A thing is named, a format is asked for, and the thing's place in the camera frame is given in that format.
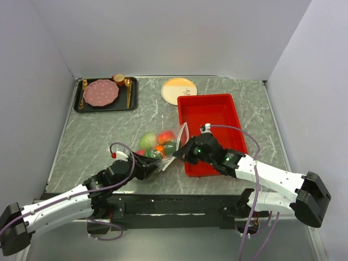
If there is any green bell pepper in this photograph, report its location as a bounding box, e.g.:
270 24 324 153
145 148 164 160

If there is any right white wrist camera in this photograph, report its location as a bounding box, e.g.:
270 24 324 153
200 123 212 134

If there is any red apple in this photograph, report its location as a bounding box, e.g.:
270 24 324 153
136 150 146 156

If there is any light green apple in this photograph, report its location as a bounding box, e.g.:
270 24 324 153
139 132 158 150

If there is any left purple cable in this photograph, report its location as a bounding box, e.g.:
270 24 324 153
0 141 136 243

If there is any orange fruit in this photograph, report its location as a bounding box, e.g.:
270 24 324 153
155 145 165 153

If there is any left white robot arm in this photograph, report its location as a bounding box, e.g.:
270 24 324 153
1 155 160 256

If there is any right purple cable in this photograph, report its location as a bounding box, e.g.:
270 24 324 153
209 124 281 261

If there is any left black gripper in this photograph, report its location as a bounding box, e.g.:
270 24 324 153
112 151 160 190

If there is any clear zip top bag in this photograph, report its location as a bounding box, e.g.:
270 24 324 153
136 122 189 171

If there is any gold spoon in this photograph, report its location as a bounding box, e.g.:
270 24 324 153
125 78 132 109

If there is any pink dotted plate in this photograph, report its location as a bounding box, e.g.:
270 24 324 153
83 79 119 107

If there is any gold fork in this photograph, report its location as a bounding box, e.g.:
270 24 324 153
78 79 88 110

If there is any orange cup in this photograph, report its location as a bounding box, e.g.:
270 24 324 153
111 73 126 86

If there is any red plastic bin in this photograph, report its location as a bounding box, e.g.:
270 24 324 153
177 94 249 178

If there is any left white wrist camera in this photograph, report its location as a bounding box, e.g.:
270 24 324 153
111 150 128 161

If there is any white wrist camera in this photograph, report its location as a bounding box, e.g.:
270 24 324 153
200 123 212 134
111 150 128 161

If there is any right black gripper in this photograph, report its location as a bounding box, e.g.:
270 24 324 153
173 135 215 165

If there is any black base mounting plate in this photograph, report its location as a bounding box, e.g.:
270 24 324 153
70 189 252 230

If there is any red tomato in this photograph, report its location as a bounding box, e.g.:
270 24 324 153
157 130 176 145

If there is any black serving tray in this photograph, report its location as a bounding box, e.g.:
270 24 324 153
73 77 138 113

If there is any green lime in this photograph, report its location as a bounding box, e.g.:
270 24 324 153
163 140 177 156

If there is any aluminium rail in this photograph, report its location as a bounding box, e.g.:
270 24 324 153
28 197 315 221

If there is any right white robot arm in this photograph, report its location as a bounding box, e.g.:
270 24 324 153
173 133 331 228

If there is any purple cable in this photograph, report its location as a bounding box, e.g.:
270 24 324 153
0 141 136 243
209 124 281 261

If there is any beige round plate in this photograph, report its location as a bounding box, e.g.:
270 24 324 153
161 78 198 105

